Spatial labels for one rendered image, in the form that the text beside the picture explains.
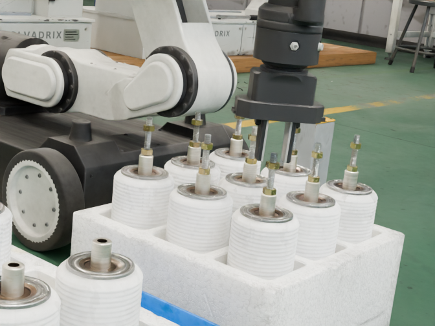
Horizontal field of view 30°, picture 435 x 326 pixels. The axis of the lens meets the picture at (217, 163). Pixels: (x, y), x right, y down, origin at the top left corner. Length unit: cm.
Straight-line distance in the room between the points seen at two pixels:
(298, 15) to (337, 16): 598
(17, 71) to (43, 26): 156
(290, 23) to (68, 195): 65
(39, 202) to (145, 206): 40
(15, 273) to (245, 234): 40
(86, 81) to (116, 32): 221
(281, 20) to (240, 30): 336
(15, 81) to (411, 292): 99
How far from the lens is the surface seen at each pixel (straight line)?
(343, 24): 699
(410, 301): 161
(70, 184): 154
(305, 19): 103
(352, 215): 131
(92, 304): 88
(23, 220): 166
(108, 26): 405
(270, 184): 113
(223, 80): 164
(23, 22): 341
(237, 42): 442
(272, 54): 106
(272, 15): 106
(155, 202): 126
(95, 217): 129
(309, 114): 109
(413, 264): 181
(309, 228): 121
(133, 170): 129
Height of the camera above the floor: 60
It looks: 14 degrees down
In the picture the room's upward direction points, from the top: 6 degrees clockwise
